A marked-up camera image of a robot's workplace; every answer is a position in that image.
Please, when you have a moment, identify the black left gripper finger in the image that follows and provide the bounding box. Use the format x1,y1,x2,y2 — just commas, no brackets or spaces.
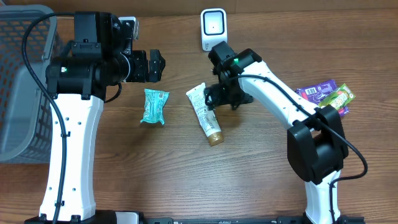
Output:
149,49,165,66
148,67,164,83

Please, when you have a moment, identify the mint green wipes pack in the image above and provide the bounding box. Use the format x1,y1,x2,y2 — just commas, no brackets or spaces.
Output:
141,88,169,125

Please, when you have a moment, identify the white bamboo conditioner tube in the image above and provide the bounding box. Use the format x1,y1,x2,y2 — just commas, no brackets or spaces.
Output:
186,83,224,146

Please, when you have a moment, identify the purple Carefree liner pack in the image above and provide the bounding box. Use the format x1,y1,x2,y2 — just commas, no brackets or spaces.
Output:
295,80,349,116

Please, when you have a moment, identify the green snack packet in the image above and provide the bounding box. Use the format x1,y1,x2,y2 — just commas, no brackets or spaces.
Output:
318,83,356,110

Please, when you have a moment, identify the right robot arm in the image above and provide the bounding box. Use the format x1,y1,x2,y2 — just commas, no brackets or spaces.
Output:
205,41,348,223

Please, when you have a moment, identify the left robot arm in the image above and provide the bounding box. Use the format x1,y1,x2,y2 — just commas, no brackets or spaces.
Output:
30,12,165,224

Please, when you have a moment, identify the white barcode scanner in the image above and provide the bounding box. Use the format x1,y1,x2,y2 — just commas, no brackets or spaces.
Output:
200,8,228,52

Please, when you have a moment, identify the grey plastic basket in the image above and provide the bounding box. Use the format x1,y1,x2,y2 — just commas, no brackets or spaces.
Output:
1,5,52,164

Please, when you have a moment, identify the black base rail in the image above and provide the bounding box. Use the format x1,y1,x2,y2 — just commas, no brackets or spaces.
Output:
135,212,366,224

